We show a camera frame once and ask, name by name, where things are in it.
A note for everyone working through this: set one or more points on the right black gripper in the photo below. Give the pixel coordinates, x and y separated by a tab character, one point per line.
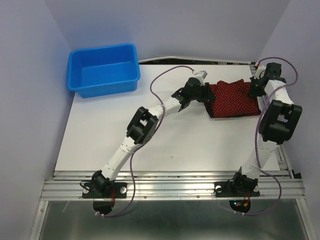
253	92

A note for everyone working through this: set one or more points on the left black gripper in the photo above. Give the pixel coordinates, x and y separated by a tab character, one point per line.
207	94

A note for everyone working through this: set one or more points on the red white-dotted skirt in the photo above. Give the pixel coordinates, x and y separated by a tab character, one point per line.
232	99

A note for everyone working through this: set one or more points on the red navy plaid skirt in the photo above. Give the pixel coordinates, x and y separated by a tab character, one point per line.
234	116

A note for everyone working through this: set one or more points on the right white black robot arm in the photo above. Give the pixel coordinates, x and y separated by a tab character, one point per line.
276	124

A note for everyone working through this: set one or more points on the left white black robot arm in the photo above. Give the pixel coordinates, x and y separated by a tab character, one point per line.
142	128

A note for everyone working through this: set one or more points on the blue plastic bin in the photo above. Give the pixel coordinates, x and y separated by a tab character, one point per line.
102	71

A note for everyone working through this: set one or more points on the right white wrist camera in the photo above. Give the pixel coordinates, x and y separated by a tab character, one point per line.
259	71

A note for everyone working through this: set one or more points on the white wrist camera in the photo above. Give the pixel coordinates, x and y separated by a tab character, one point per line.
259	71
200	75

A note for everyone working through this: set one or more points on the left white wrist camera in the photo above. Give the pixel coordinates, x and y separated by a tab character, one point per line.
200	75

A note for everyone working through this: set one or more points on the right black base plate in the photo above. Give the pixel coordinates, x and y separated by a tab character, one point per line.
225	189

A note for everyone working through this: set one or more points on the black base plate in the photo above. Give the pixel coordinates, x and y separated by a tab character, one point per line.
225	189
117	190

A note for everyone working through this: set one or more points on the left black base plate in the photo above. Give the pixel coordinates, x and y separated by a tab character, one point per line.
117	190

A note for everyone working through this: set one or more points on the aluminium table frame rail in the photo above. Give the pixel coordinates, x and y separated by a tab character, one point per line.
170	185

